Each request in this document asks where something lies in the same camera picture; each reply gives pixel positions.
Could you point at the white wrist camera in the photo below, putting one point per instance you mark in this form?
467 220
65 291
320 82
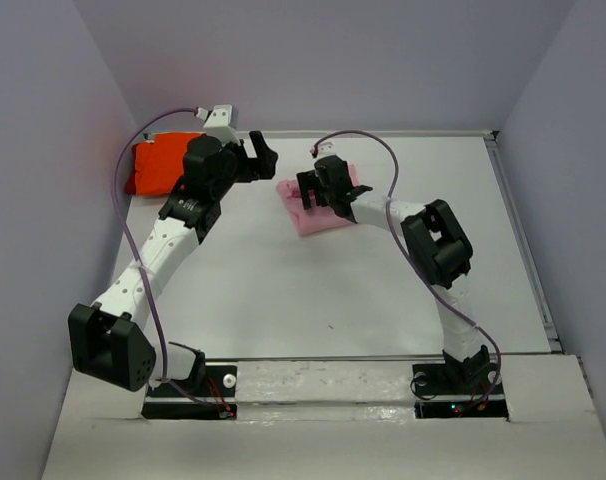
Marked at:
221 123
323 149

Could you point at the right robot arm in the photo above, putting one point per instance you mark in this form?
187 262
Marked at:
429 234

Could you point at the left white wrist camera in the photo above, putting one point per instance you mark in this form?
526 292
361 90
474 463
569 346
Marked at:
221 123

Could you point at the aluminium table edge rail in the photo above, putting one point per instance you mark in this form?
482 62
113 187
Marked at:
316 134

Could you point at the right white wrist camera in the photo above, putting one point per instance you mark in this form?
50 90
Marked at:
323 149

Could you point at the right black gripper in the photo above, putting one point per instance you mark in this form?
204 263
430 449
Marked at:
310 180

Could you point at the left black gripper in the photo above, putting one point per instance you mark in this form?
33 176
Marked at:
266 159

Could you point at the folded orange t-shirt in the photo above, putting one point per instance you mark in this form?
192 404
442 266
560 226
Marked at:
158 164

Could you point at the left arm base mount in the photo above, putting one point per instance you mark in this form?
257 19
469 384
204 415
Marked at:
207 393

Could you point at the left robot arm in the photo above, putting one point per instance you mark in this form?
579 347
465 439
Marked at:
107 337

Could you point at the pink t-shirt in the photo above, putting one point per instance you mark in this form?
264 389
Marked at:
315 220

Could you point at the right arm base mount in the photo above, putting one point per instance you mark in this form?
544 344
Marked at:
455 390

